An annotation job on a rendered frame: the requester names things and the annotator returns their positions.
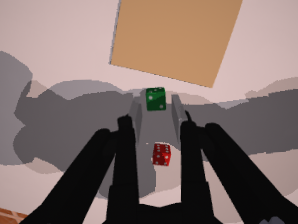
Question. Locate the tan flat square mat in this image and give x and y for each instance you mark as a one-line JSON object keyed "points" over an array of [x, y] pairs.
{"points": [[180, 39]]}

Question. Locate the red die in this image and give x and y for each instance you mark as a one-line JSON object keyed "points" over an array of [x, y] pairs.
{"points": [[161, 154]]}

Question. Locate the green die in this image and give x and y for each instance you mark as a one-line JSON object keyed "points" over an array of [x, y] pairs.
{"points": [[156, 99]]}

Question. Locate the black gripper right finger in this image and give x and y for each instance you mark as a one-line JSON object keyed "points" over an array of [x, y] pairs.
{"points": [[255, 198]]}

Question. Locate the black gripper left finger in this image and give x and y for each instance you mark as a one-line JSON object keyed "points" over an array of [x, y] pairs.
{"points": [[70, 199]]}

